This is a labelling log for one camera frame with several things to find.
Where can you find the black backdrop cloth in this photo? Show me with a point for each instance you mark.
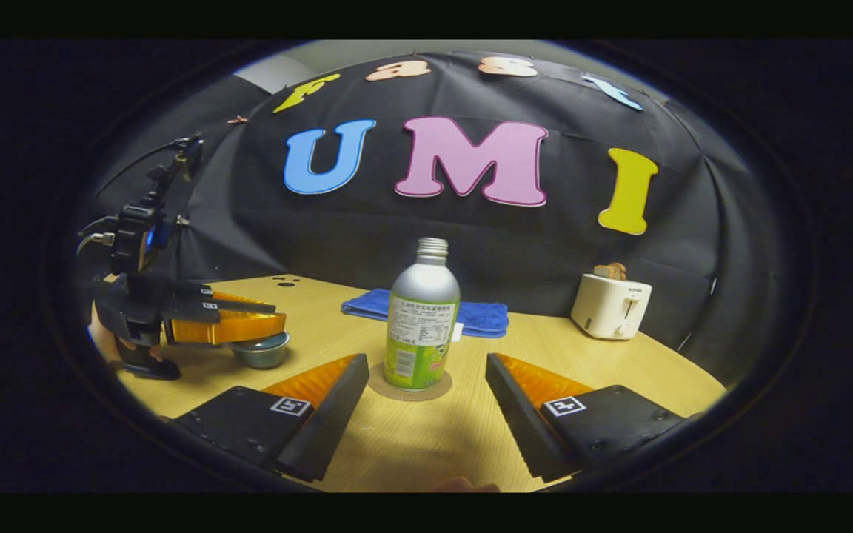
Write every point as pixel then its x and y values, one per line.
pixel 545 244

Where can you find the blue folded towel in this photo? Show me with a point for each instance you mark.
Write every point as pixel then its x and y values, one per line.
pixel 482 318

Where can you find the teal teacup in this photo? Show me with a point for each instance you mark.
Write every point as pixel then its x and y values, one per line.
pixel 262 357

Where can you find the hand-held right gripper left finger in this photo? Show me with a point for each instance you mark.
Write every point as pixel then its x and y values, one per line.
pixel 338 414

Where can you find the white toaster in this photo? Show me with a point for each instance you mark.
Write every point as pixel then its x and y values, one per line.
pixel 608 307

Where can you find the bread slice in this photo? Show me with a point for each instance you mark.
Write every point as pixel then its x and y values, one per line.
pixel 610 271

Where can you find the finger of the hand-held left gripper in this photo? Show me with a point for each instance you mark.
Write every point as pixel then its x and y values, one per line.
pixel 230 296
pixel 234 307

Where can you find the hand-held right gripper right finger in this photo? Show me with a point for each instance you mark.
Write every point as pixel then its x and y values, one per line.
pixel 519 418

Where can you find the round brown coaster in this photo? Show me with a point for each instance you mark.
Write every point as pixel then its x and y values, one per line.
pixel 412 394

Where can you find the silver water bottle green label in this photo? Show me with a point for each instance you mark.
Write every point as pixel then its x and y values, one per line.
pixel 423 311

